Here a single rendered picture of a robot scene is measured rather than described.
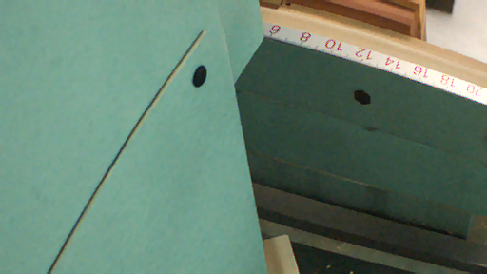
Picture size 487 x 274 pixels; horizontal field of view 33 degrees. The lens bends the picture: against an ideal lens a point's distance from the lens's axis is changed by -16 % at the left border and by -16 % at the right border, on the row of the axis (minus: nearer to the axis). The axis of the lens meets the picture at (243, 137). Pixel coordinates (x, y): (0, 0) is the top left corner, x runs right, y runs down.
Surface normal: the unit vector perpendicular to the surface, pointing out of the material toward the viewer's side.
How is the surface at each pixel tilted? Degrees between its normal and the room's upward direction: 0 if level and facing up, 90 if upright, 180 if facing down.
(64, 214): 90
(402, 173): 90
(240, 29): 90
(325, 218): 0
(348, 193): 90
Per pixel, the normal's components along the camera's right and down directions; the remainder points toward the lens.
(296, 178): -0.43, 0.72
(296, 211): -0.11, -0.65
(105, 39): 0.90, 0.25
